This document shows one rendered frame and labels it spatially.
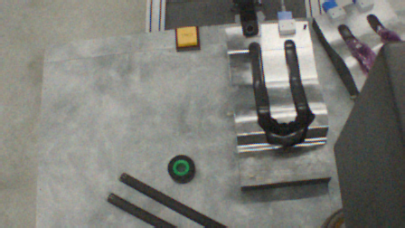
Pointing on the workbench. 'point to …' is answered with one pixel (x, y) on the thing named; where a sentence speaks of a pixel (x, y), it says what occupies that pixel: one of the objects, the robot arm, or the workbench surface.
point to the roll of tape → (179, 166)
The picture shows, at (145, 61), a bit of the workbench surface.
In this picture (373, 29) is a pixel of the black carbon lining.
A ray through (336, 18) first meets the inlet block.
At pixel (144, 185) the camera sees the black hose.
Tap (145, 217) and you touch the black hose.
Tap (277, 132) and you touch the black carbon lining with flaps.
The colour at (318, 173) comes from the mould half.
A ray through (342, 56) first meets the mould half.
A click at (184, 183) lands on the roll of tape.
